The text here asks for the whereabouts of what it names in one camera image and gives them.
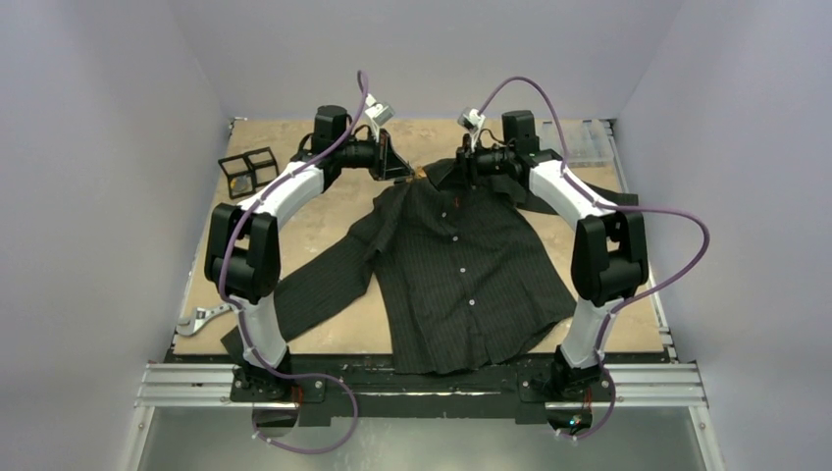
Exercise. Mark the black pinstriped shirt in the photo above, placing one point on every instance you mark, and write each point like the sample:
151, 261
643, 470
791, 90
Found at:
466, 281

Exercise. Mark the clear plastic organizer box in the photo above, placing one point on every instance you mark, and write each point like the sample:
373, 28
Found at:
588, 141

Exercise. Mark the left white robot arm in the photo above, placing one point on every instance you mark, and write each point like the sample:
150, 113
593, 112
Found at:
242, 257

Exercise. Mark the aluminium rail frame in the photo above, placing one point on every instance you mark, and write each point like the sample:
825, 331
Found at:
178, 385

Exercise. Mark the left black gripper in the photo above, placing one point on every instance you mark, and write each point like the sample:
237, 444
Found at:
389, 165

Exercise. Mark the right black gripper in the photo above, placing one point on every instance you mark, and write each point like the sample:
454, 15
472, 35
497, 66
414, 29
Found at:
470, 161

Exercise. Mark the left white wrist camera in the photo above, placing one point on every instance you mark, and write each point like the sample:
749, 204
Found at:
377, 113

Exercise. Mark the round silver brooch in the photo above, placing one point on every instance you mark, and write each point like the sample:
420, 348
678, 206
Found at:
241, 185

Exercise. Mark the black display frame box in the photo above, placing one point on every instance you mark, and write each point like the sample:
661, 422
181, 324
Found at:
259, 165

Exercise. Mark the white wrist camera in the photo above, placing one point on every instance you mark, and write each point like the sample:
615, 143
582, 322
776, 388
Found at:
377, 113
472, 120

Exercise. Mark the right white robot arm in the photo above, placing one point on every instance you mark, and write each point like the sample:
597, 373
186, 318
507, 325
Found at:
609, 260

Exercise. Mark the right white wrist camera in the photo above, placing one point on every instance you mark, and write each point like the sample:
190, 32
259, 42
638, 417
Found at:
472, 120

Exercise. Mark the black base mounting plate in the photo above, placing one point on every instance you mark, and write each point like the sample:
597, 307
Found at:
322, 387

